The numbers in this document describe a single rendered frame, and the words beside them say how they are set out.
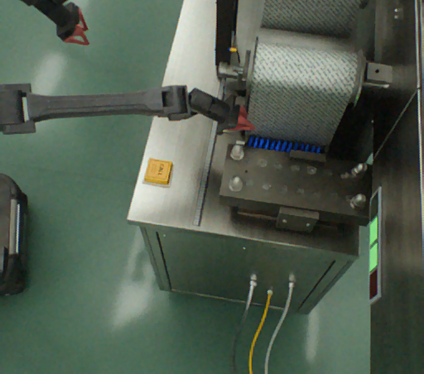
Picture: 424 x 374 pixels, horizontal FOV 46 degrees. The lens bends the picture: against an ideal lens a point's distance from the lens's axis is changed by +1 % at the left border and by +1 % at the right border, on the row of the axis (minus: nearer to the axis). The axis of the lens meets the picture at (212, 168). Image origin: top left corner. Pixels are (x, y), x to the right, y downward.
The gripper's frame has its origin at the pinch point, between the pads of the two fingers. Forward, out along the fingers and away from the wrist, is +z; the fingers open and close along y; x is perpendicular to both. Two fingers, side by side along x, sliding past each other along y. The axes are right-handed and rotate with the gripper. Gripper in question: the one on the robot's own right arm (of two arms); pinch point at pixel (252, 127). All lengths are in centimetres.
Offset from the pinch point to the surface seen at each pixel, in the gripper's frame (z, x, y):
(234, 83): -9.0, 2.6, -8.8
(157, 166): -15.0, -25.6, 9.1
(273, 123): 3.0, 5.8, 0.3
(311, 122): 9.8, 13.1, 0.3
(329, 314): 93, -70, 22
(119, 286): 12, -117, 25
